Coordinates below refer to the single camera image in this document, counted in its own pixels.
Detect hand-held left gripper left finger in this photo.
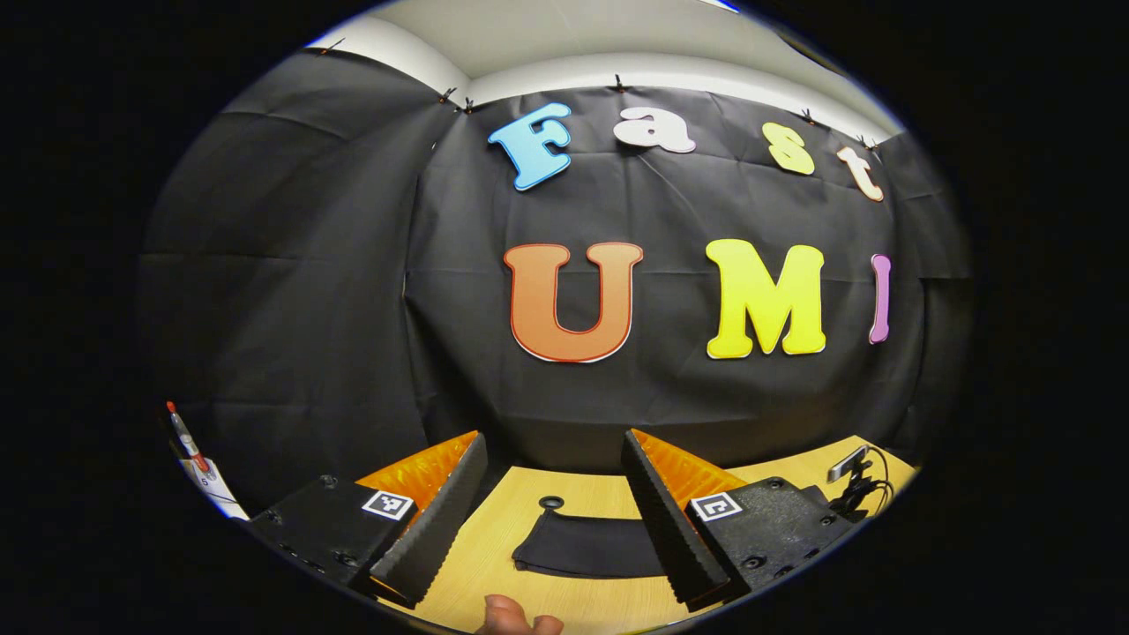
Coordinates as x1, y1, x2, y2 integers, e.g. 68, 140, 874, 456
247, 430, 489, 609

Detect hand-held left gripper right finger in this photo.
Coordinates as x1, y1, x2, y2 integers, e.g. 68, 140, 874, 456
621, 428, 858, 613

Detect dark grey jeans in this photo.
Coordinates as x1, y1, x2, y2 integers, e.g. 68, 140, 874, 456
512, 507, 671, 580

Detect grey webcam on stand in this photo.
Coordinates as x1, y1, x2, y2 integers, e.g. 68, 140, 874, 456
825, 444, 893, 521

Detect red and white pen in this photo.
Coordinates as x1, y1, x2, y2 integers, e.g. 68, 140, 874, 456
165, 401, 211, 474

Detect black backdrop cloth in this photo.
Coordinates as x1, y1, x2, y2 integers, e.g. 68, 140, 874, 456
137, 44, 971, 517

